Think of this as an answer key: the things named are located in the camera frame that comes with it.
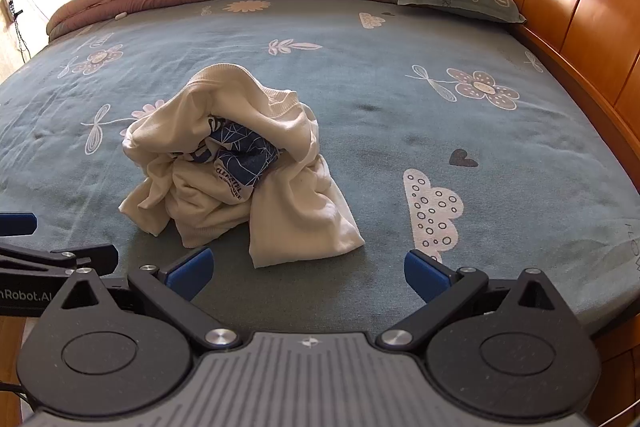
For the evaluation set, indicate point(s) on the white power strip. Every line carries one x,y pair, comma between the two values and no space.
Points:
7,9

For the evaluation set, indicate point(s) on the white printed long-sleeve shirt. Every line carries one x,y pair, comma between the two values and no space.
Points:
292,217

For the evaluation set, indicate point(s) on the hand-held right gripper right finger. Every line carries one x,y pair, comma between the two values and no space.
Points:
425,274

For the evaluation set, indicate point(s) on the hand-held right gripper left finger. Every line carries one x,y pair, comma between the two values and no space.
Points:
191,269

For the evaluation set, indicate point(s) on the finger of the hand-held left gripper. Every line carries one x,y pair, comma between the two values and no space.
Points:
17,224
95,258

